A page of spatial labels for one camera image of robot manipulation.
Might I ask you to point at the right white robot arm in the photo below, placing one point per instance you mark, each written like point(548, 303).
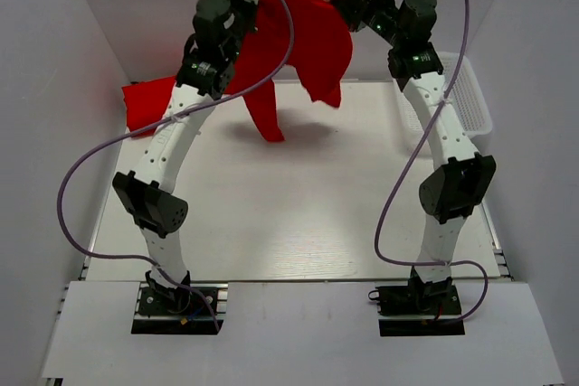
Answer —
point(461, 174)

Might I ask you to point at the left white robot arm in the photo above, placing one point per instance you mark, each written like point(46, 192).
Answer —
point(146, 191)

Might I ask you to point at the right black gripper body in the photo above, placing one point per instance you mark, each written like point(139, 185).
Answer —
point(374, 7)

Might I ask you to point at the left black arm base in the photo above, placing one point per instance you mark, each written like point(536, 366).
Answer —
point(156, 315)

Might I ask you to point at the white plastic basket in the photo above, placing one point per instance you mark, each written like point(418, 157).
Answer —
point(467, 99)

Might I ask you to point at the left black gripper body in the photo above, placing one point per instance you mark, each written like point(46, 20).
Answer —
point(242, 12)

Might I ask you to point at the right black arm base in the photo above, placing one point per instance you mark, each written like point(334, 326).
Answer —
point(400, 315)

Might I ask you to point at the folded red t shirt stack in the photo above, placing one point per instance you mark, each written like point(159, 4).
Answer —
point(146, 101)

